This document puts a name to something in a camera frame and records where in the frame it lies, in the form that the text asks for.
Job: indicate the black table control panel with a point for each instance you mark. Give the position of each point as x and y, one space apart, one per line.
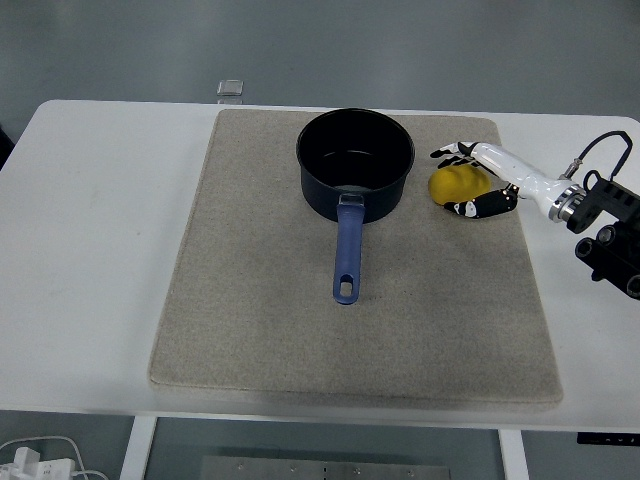
607 438

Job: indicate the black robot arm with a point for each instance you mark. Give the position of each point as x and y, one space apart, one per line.
607 215

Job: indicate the yellow potato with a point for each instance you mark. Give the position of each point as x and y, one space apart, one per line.
457 184

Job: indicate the person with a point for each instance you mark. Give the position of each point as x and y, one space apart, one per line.
4 142

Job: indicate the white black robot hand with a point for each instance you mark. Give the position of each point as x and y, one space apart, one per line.
520 172

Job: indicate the small clear square block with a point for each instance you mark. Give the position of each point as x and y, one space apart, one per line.
231 87

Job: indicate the white table leg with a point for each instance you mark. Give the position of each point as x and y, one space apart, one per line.
137 450
514 457

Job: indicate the white power adapter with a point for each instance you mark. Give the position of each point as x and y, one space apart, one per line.
35 465

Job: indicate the beige fabric mat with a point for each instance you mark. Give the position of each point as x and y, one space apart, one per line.
280 325

